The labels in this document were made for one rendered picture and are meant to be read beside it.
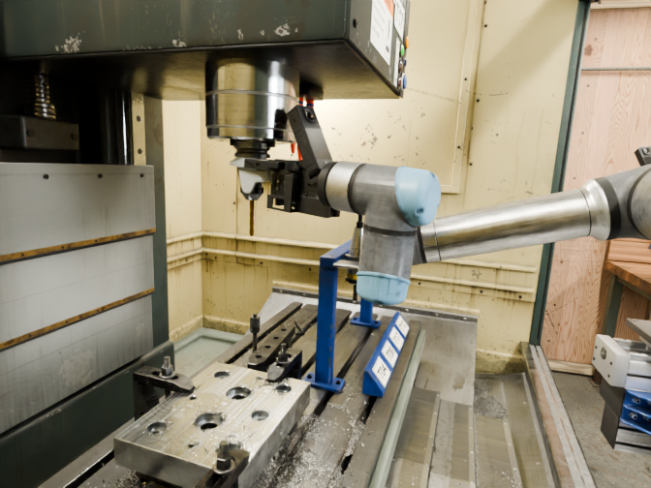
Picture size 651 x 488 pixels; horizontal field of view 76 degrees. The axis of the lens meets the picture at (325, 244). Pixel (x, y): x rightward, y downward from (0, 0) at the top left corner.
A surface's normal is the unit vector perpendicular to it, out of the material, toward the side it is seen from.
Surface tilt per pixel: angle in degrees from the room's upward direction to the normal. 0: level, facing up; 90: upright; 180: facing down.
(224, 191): 90
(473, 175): 90
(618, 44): 90
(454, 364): 24
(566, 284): 90
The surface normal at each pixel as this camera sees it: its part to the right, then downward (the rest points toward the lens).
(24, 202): 0.94, 0.11
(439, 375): -0.10, -0.83
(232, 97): -0.27, 0.17
